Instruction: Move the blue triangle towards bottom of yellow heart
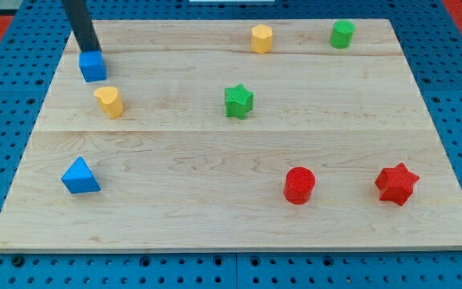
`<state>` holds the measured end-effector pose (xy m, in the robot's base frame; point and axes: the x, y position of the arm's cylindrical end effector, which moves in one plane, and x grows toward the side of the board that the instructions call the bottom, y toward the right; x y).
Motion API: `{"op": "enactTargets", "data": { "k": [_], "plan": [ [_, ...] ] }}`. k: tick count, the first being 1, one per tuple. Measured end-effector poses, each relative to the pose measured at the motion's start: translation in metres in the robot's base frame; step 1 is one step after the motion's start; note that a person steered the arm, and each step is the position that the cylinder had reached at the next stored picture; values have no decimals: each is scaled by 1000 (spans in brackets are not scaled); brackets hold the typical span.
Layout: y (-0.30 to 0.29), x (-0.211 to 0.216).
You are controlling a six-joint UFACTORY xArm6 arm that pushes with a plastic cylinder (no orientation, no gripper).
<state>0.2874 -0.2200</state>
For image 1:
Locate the blue cube block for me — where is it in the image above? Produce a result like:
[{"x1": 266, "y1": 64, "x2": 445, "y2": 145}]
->
[{"x1": 79, "y1": 51, "x2": 107, "y2": 83}]

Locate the light wooden board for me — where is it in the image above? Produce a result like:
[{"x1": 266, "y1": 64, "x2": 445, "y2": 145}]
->
[{"x1": 0, "y1": 19, "x2": 462, "y2": 254}]

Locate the red cylinder block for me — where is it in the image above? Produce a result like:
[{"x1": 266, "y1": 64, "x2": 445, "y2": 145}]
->
[{"x1": 283, "y1": 167, "x2": 316, "y2": 205}]

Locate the green cylinder block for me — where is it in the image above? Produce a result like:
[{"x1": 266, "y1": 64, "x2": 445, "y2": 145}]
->
[{"x1": 330, "y1": 20, "x2": 355, "y2": 49}]

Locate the green star block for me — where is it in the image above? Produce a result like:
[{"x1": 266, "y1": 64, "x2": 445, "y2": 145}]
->
[{"x1": 224, "y1": 83, "x2": 253, "y2": 120}]

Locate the yellow heart block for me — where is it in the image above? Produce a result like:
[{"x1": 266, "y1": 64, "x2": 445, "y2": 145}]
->
[{"x1": 94, "y1": 86, "x2": 124, "y2": 119}]

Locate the yellow hexagon block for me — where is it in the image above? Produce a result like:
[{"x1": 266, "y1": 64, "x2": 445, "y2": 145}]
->
[{"x1": 250, "y1": 24, "x2": 273, "y2": 54}]

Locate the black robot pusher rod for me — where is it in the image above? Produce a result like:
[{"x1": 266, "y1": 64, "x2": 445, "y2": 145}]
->
[{"x1": 61, "y1": 0, "x2": 101, "y2": 52}]

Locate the red star block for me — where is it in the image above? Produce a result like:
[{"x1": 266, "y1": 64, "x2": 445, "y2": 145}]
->
[{"x1": 375, "y1": 163, "x2": 419, "y2": 206}]

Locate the blue triangle block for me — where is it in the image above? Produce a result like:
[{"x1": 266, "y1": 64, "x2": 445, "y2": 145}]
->
[{"x1": 61, "y1": 157, "x2": 101, "y2": 193}]

